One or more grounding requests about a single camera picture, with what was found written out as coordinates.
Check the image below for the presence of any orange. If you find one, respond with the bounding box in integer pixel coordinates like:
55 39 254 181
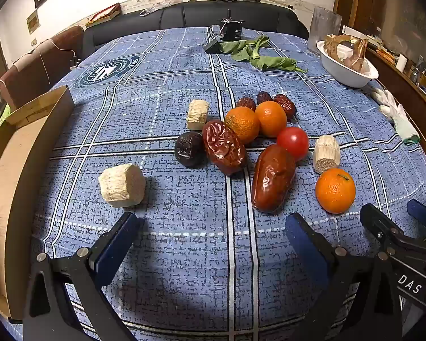
254 101 287 138
315 168 356 214
224 107 261 145

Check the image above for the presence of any brown chair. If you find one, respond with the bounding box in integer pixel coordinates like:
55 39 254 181
0 25 86 111

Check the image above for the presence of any large red date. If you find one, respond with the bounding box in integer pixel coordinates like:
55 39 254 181
202 120 248 176
251 144 297 214

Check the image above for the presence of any red and gold box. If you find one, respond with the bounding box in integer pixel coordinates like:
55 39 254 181
85 3 122 28

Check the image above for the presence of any green leafy vegetable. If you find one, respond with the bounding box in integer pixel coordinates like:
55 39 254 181
250 55 308 74
220 36 270 62

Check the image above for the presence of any white cotton glove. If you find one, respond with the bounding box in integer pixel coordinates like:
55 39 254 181
371 87 421 145

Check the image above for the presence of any cardboard box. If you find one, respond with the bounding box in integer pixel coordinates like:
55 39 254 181
0 85 75 322

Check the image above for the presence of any clear plastic bag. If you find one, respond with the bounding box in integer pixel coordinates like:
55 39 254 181
139 0 178 16

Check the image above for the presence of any small wall picture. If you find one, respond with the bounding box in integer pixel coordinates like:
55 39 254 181
26 10 39 35

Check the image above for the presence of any clear plastic container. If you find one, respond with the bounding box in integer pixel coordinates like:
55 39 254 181
310 6 343 48

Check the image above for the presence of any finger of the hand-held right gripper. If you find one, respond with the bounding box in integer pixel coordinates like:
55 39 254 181
408 199 426 244
360 203 426 257

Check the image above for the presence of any white bowl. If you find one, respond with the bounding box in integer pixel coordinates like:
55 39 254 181
316 40 380 88

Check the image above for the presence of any glass bottle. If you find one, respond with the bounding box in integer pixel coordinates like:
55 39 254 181
414 57 426 84

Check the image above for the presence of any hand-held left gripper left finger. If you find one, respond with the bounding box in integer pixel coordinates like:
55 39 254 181
23 211 146 341

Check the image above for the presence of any green plastic bag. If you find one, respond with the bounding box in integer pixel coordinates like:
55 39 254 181
0 105 11 132

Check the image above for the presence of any black leather sofa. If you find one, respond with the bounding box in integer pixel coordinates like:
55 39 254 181
82 0 309 55

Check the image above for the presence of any brown paper bag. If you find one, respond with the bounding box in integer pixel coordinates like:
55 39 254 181
323 34 369 72

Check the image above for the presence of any wooden sideboard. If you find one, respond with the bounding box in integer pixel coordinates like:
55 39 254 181
366 43 426 171

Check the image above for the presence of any small red date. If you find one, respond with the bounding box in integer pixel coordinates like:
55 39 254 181
235 97 257 112
273 94 298 120

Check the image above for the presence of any dark purple plum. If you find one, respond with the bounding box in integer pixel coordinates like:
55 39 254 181
174 131 207 168

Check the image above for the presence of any red tomato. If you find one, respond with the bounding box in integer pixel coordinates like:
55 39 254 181
276 127 310 161

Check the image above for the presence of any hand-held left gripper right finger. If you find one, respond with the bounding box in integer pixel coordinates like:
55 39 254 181
285 212 403 341

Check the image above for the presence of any black cylindrical device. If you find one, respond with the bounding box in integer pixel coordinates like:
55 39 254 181
216 9 243 41

